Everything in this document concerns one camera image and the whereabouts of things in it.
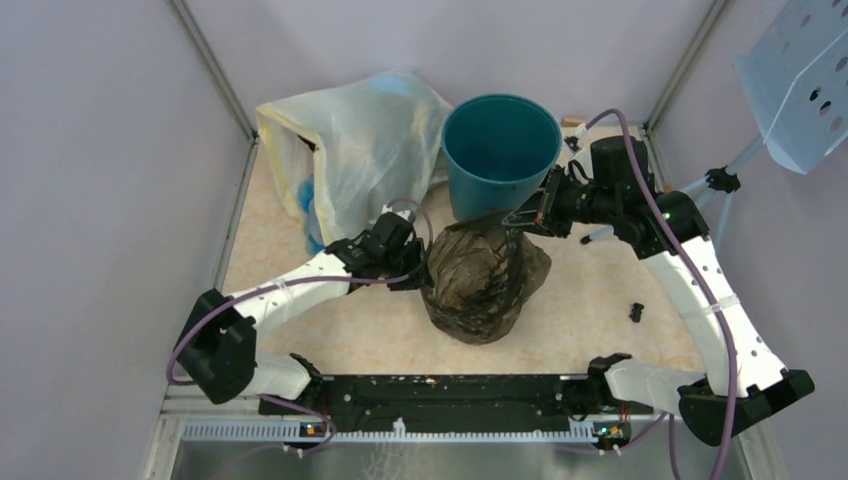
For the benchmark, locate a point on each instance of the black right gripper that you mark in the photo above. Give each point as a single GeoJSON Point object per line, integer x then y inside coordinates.
{"type": "Point", "coordinates": [540, 211]}

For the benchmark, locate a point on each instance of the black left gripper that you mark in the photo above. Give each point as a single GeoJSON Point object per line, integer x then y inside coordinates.
{"type": "Point", "coordinates": [422, 279]}

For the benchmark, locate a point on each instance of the black plastic trash bag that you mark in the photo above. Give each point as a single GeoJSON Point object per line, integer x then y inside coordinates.
{"type": "Point", "coordinates": [483, 273]}

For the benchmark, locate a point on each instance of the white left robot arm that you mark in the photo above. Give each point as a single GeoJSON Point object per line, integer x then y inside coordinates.
{"type": "Point", "coordinates": [217, 351]}

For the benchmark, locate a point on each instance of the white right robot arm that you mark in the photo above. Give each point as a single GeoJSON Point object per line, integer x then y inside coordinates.
{"type": "Point", "coordinates": [670, 237]}

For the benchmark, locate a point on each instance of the teal plastic trash bin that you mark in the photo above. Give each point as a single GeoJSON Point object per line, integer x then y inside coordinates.
{"type": "Point", "coordinates": [499, 149]}

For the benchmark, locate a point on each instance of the white translucent trash bag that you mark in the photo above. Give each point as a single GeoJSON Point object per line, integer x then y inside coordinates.
{"type": "Point", "coordinates": [338, 155]}

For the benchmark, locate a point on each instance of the small wooden block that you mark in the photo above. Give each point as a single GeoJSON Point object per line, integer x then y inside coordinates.
{"type": "Point", "coordinates": [570, 122]}

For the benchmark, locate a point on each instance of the small black plastic part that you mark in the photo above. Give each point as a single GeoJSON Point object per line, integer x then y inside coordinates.
{"type": "Point", "coordinates": [636, 312]}

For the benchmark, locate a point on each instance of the light blue tripod stand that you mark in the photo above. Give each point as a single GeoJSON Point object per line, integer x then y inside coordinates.
{"type": "Point", "coordinates": [723, 180]}

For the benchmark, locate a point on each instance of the perforated light blue metal panel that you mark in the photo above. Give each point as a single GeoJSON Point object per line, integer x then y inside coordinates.
{"type": "Point", "coordinates": [795, 81]}

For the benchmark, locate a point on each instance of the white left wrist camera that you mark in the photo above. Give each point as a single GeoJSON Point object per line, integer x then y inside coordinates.
{"type": "Point", "coordinates": [407, 215]}

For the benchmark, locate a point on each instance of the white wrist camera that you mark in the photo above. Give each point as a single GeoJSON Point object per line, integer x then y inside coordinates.
{"type": "Point", "coordinates": [407, 215]}
{"type": "Point", "coordinates": [576, 142]}

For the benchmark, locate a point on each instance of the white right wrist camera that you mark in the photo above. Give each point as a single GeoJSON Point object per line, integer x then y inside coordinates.
{"type": "Point", "coordinates": [576, 142]}

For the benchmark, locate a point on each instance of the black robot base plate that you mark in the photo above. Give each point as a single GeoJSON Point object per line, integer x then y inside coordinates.
{"type": "Point", "coordinates": [454, 404]}

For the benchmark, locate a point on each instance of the white slotted cable duct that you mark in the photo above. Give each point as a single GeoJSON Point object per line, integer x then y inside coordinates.
{"type": "Point", "coordinates": [292, 431]}

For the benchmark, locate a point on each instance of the aluminium frame rails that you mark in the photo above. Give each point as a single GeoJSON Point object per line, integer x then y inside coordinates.
{"type": "Point", "coordinates": [195, 313]}

